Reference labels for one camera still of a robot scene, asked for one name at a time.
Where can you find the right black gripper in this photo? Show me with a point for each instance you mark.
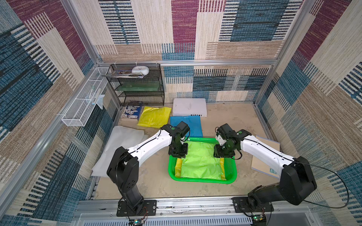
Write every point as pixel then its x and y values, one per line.
pixel 222 152

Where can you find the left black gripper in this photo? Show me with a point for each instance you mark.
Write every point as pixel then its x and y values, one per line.
pixel 182 154

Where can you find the green plastic basket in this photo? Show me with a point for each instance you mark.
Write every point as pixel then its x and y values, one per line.
pixel 229 165

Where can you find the large yellow raincoat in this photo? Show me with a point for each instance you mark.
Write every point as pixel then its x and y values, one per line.
pixel 177 169

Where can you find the lime green raincoat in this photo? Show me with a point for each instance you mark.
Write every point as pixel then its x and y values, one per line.
pixel 200 149

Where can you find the blue raincoat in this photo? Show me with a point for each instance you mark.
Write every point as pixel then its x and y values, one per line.
pixel 193 122

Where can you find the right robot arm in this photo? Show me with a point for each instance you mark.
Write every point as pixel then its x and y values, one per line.
pixel 296 182

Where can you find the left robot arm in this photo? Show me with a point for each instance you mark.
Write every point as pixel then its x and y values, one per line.
pixel 124 166

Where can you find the small yellow folded raincoat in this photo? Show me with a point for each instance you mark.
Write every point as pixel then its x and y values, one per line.
pixel 153 117

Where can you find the white folded raincoat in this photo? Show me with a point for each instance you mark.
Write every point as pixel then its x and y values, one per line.
pixel 119 137

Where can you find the cardboard box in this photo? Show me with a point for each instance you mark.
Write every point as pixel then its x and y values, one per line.
pixel 260 166

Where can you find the white flat box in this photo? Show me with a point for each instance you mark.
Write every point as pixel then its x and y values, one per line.
pixel 189 107

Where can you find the blue printed packet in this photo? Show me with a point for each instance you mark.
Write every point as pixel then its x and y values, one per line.
pixel 131 112

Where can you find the white round object on shelf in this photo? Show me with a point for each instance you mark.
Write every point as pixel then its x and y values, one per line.
pixel 140 70

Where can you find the magazines on shelf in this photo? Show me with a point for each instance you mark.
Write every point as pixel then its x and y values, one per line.
pixel 123 74

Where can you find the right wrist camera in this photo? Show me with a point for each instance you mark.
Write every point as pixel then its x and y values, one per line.
pixel 223 133

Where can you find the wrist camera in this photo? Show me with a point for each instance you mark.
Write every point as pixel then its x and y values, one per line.
pixel 223 133
pixel 184 129

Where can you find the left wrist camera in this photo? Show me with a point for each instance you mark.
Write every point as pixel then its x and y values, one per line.
pixel 184 129

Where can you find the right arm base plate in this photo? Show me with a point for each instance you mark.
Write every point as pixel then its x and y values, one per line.
pixel 245 204

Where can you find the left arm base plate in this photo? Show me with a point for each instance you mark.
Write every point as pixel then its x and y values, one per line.
pixel 145 208

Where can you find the black wire shelf rack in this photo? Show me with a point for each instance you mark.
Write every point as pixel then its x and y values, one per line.
pixel 149 90

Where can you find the aluminium front rail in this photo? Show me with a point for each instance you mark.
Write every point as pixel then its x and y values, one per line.
pixel 194 211

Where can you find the white wire wall basket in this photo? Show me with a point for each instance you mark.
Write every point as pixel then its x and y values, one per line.
pixel 87 98

